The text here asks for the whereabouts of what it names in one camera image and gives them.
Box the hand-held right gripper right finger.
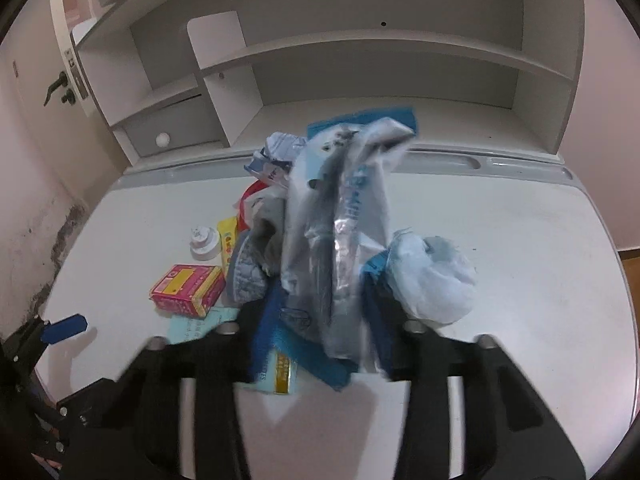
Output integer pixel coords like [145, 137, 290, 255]
[361, 259, 587, 480]

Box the narrow yellow packet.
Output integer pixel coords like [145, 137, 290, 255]
[217, 216, 242, 277]

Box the crumpled grey wrapper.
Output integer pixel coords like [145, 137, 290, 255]
[225, 195, 290, 306]

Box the white desk shelf unit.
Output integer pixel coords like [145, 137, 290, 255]
[70, 0, 588, 168]

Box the clear blue plastic bag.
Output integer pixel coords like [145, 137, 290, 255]
[250, 106, 418, 392]

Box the crumpled white plastic bag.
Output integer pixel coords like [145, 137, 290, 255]
[384, 229, 477, 326]

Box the white bottle cap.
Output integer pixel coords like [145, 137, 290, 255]
[189, 226, 222, 261]

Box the red plastic wrapper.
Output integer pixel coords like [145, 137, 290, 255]
[234, 180, 274, 227]

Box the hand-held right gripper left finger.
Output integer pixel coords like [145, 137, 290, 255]
[60, 290, 290, 480]

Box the light blue paper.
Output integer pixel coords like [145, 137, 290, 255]
[167, 306, 242, 346]

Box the pink yellow cardboard box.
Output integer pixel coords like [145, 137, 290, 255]
[149, 263, 227, 319]

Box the dark door handle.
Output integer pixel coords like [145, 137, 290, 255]
[42, 71, 71, 107]

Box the door lock plate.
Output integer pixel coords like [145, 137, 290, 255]
[64, 46, 90, 102]

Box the crumpled white blue wrapper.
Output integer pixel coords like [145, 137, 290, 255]
[243, 132, 309, 189]

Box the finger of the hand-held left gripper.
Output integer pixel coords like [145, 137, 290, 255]
[0, 314, 87, 378]

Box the grey drawer with white knob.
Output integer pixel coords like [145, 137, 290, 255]
[122, 94, 227, 159]

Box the pale door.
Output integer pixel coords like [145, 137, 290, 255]
[10, 20, 123, 201]

